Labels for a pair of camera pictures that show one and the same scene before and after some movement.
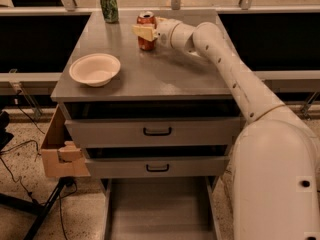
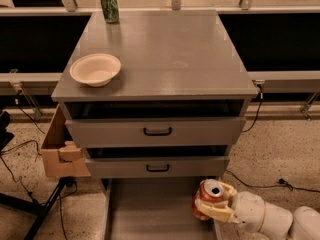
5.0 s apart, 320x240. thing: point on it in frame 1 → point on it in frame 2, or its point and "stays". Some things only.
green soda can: x=109 y=5 stays
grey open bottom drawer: x=161 y=208 stays
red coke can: x=147 y=18 → x=209 y=190
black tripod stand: x=40 y=209 stays
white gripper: x=165 y=31 → x=248 y=206
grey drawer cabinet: x=157 y=127 stays
